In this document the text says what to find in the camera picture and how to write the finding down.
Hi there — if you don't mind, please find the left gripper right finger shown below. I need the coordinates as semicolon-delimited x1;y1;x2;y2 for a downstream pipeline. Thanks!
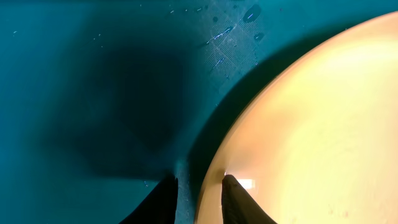
221;174;277;224

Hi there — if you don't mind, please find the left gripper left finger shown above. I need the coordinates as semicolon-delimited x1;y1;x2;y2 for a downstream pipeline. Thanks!
119;174;178;224

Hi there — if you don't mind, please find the yellow-green rimmed plate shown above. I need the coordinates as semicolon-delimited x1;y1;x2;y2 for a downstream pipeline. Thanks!
194;12;397;224

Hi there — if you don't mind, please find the teal plastic tray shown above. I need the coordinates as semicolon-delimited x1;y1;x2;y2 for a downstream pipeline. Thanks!
1;0;397;223

